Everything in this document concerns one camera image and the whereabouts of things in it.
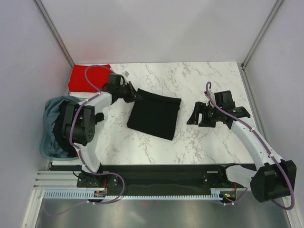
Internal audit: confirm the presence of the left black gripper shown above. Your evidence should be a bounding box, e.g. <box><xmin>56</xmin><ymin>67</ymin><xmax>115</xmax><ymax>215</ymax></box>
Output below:
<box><xmin>116</xmin><ymin>81</ymin><xmax>142</xmax><ymax>103</ymax></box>

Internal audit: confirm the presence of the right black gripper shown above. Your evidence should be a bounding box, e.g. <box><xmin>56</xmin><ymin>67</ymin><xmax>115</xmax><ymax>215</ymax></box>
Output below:
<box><xmin>186</xmin><ymin>101</ymin><xmax>222</xmax><ymax>128</ymax></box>

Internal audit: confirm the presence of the black t shirt with logo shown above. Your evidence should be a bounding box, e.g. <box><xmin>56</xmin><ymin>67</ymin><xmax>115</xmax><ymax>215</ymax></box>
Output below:
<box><xmin>127</xmin><ymin>89</ymin><xmax>181</xmax><ymax>140</ymax></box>

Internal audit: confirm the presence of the blue plastic laundry basket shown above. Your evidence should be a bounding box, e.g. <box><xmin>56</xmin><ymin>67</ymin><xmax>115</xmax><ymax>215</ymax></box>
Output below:
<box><xmin>38</xmin><ymin>95</ymin><xmax>84</xmax><ymax>162</ymax></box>

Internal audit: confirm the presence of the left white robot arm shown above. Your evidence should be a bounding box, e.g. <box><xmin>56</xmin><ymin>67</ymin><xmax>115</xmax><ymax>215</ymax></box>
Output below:
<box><xmin>61</xmin><ymin>81</ymin><xmax>142</xmax><ymax>187</ymax></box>

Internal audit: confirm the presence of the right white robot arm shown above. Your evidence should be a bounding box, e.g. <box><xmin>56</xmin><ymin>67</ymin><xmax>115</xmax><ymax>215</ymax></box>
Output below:
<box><xmin>187</xmin><ymin>102</ymin><xmax>296</xmax><ymax>205</ymax></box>

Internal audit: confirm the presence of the folded red t shirt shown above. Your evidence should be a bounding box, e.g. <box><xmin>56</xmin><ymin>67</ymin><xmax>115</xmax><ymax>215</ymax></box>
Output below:
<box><xmin>68</xmin><ymin>64</ymin><xmax>113</xmax><ymax>93</ymax></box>

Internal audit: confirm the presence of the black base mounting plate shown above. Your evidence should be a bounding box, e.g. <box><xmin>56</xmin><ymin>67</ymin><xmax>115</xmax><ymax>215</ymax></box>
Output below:
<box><xmin>76</xmin><ymin>163</ymin><xmax>246</xmax><ymax>197</ymax></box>

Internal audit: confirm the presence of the black t shirt in basket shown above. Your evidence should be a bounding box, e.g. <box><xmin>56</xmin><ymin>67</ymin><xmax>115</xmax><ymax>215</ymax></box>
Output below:
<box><xmin>52</xmin><ymin>100</ymin><xmax>105</xmax><ymax>155</ymax></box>

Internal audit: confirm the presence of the grey blue t shirt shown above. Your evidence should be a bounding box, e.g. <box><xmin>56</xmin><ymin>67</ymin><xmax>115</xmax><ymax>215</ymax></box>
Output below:
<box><xmin>39</xmin><ymin>95</ymin><xmax>79</xmax><ymax>159</ymax></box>

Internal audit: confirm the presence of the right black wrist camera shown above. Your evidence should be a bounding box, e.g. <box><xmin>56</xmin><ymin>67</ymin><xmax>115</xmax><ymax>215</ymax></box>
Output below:
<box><xmin>214</xmin><ymin>90</ymin><xmax>236</xmax><ymax>110</ymax></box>

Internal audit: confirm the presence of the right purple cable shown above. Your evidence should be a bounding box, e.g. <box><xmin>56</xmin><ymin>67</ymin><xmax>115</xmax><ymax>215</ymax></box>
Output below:
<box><xmin>205</xmin><ymin>81</ymin><xmax>296</xmax><ymax>211</ymax></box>

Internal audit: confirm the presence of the purple cable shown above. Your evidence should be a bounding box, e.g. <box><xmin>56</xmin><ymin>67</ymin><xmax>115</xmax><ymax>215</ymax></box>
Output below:
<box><xmin>205</xmin><ymin>81</ymin><xmax>296</xmax><ymax>211</ymax></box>
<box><xmin>43</xmin><ymin>65</ymin><xmax>126</xmax><ymax>216</ymax></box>

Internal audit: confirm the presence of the right aluminium frame post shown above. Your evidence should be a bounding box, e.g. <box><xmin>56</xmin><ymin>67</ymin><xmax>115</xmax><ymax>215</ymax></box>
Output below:
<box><xmin>241</xmin><ymin>0</ymin><xmax>285</xmax><ymax>69</ymax></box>

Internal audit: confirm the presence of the aluminium frame post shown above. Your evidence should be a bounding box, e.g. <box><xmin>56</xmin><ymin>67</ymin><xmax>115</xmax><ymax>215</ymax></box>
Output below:
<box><xmin>33</xmin><ymin>0</ymin><xmax>74</xmax><ymax>67</ymax></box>
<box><xmin>241</xmin><ymin>0</ymin><xmax>285</xmax><ymax>69</ymax></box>

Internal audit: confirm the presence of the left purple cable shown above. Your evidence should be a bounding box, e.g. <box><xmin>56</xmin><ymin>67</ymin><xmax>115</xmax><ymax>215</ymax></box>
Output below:
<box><xmin>43</xmin><ymin>65</ymin><xmax>126</xmax><ymax>216</ymax></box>

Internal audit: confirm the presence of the white slotted cable duct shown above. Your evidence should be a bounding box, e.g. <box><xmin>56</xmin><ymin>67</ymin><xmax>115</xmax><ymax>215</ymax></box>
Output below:
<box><xmin>43</xmin><ymin>189</ymin><xmax>232</xmax><ymax>201</ymax></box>

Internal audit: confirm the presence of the left aluminium frame post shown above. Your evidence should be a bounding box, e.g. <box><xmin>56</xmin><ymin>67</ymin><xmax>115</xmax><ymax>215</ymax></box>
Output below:
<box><xmin>33</xmin><ymin>0</ymin><xmax>74</xmax><ymax>67</ymax></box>

